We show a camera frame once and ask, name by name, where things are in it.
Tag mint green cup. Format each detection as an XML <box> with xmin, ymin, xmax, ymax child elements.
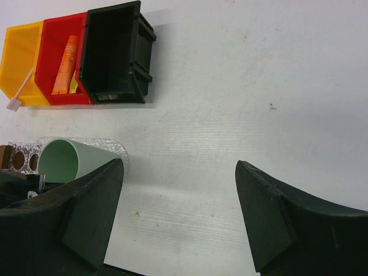
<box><xmin>37</xmin><ymin>139</ymin><xmax>120</xmax><ymax>183</ymax></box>

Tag yellow toothpaste tube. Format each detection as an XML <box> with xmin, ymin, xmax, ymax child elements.
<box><xmin>68</xmin><ymin>75</ymin><xmax>78</xmax><ymax>94</ymax></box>

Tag orange toothpaste tube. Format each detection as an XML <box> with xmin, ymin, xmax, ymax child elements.
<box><xmin>51</xmin><ymin>35</ymin><xmax>79</xmax><ymax>95</ymax></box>

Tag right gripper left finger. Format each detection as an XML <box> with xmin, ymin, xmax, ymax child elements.
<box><xmin>0</xmin><ymin>157</ymin><xmax>125</xmax><ymax>276</ymax></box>

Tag black plastic bin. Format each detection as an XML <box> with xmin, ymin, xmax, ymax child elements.
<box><xmin>79</xmin><ymin>1</ymin><xmax>156</xmax><ymax>104</ymax></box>

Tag red plastic bin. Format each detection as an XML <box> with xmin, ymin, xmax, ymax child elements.
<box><xmin>33</xmin><ymin>11</ymin><xmax>95</xmax><ymax>106</ymax></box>

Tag pink toothbrush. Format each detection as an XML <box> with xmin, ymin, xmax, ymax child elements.
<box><xmin>6</xmin><ymin>68</ymin><xmax>35</xmax><ymax>112</ymax></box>

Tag yellow plastic bin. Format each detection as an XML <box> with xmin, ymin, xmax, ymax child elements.
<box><xmin>1</xmin><ymin>21</ymin><xmax>49</xmax><ymax>106</ymax></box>

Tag clear toothbrush holder brown ends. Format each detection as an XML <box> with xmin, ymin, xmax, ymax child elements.
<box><xmin>1</xmin><ymin>142</ymin><xmax>43</xmax><ymax>174</ymax></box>

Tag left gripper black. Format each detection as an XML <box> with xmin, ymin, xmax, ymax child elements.
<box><xmin>1</xmin><ymin>169</ymin><xmax>69</xmax><ymax>209</ymax></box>

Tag clear textured oval tray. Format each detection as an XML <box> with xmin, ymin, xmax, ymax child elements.
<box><xmin>34</xmin><ymin>137</ymin><xmax>129</xmax><ymax>178</ymax></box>

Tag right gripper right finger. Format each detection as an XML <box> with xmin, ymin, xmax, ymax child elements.
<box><xmin>235</xmin><ymin>161</ymin><xmax>367</xmax><ymax>275</ymax></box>

